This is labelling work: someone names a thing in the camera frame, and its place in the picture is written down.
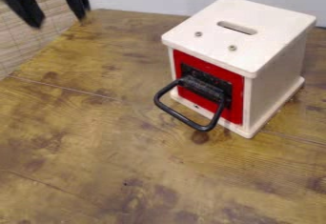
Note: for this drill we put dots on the red drawer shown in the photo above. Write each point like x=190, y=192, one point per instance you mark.
x=233, y=113

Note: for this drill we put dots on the black metal drawer handle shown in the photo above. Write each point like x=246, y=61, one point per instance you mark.
x=206, y=86

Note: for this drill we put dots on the white wooden box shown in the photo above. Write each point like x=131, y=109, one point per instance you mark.
x=254, y=40

